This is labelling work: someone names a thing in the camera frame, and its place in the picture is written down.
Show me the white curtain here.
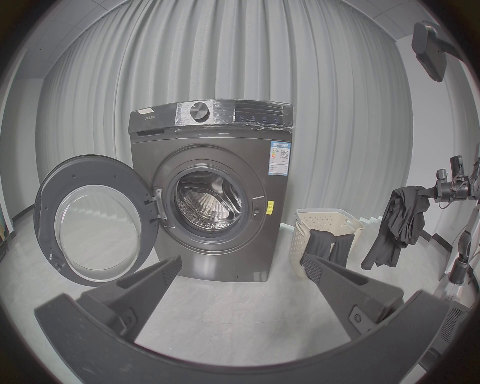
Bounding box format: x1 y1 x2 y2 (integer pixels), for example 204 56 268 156
35 0 414 241

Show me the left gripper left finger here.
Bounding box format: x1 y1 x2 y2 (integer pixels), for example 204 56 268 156
77 254 183 341

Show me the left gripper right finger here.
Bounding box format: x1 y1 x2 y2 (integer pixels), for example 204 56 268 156
301 253 404 341

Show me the washing machine door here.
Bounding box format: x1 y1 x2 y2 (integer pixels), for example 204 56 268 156
33 154 168 288

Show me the cream laundry basket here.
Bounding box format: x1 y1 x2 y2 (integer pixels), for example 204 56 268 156
289 208 365 279

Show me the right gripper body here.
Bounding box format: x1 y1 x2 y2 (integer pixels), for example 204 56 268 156
433 179 470 203

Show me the grey washing machine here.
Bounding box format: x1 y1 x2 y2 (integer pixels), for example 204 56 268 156
127 98 296 283

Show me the black garment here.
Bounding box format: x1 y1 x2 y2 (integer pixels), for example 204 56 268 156
361 186 431 270

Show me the heap of dark clothes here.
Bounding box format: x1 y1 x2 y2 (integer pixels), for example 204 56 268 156
305 229 355 269

